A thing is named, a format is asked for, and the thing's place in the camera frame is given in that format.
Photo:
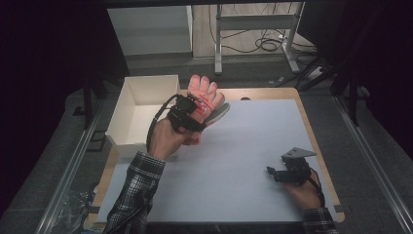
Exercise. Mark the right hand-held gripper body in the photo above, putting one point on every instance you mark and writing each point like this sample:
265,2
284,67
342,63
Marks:
293,169

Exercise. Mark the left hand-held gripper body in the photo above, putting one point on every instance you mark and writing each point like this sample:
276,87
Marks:
182,112

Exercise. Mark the pink glove with grey palm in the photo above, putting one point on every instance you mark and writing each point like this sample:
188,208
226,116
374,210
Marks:
219,112

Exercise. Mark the pink glove with printed back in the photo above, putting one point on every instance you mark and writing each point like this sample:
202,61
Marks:
204,94

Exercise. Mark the white box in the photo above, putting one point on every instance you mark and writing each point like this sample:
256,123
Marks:
142,113

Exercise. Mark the person's right hand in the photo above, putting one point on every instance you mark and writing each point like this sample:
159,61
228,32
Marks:
305,195

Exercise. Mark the person's left hand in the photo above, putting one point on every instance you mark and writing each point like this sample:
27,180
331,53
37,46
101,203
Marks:
168,138

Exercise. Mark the light blue table mat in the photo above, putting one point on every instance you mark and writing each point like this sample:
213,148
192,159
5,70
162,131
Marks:
240,162

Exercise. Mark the white cabinet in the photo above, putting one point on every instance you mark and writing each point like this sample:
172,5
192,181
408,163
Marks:
152,29

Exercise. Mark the black metal stand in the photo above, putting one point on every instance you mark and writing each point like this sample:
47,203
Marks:
87,100
354,104

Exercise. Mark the white power strip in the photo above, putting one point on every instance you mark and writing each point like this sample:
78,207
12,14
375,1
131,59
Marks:
315,73

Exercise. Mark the clear plastic bag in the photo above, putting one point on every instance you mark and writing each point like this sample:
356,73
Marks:
76,211

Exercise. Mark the aluminium floor rail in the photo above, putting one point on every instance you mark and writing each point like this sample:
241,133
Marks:
373,162
69,172

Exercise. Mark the grey metal desk frame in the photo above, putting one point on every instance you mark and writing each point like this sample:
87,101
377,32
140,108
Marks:
256,22

